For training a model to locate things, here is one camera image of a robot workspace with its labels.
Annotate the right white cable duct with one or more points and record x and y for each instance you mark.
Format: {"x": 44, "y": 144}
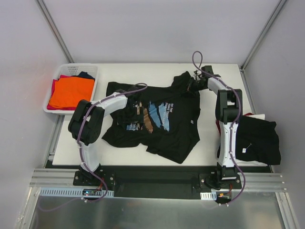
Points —
{"x": 208, "y": 195}

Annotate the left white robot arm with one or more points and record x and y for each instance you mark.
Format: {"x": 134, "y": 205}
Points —
{"x": 86, "y": 123}

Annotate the left aluminium corner post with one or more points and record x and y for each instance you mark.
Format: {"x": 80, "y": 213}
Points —
{"x": 54, "y": 29}

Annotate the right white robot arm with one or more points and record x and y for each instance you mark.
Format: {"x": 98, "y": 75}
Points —
{"x": 228, "y": 111}

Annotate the navy t shirt in basket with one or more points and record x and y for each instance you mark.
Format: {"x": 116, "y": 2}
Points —
{"x": 85, "y": 75}

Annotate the black t shirt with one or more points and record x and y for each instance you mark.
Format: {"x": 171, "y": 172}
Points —
{"x": 170, "y": 122}
{"x": 250, "y": 139}

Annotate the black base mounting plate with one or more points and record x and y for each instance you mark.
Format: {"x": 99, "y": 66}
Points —
{"x": 163, "y": 182}

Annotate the white plastic laundry basket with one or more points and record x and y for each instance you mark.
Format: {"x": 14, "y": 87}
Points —
{"x": 72, "y": 69}

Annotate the orange t shirt in basket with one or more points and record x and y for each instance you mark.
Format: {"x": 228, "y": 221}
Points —
{"x": 86, "y": 88}

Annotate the aluminium corner post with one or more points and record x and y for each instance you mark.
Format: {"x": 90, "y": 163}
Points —
{"x": 264, "y": 32}
{"x": 54, "y": 29}

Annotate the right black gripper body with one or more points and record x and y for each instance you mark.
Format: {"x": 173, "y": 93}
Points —
{"x": 191, "y": 85}

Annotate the right aluminium corner post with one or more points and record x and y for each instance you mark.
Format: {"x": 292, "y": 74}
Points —
{"x": 264, "y": 32}

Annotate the white cable duct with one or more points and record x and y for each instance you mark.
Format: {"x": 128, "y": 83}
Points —
{"x": 75, "y": 192}
{"x": 208, "y": 195}

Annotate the left white cable duct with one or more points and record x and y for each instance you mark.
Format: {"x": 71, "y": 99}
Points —
{"x": 75, "y": 192}

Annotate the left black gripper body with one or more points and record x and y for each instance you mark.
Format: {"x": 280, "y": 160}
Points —
{"x": 130, "y": 110}

